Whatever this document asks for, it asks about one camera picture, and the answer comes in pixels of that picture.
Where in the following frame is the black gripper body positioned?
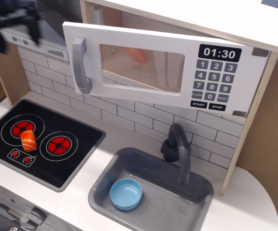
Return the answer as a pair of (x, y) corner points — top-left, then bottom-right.
(0, 0), (40, 31)

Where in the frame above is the grey microwave door handle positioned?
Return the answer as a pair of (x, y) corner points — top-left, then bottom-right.
(72, 37), (92, 94)

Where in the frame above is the white toy microwave door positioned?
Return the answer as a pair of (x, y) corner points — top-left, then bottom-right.
(63, 22), (262, 117)

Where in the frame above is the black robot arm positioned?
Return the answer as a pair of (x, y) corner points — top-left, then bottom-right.
(0, 0), (41, 54)

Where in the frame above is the orange toy inside microwave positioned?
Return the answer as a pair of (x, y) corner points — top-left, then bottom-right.
(125, 47), (147, 64)

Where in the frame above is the grey range hood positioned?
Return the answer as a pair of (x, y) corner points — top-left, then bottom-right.
(0, 0), (71, 63)

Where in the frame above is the orange salmon sushi toy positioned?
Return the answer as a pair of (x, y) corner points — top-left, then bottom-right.
(21, 130), (37, 152)

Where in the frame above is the black toy stovetop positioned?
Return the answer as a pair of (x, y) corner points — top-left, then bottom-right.
(0, 100), (105, 192)

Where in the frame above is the dark grey toy faucet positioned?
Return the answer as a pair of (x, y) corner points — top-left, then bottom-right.
(161, 123), (190, 185)

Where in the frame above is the light blue bowl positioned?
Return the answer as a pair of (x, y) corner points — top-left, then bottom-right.
(110, 179), (142, 210)

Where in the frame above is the grey toy sink basin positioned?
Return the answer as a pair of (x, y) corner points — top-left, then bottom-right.
(88, 147), (214, 231)

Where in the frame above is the grey oven door handle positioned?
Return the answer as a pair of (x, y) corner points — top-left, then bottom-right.
(0, 203), (47, 231)

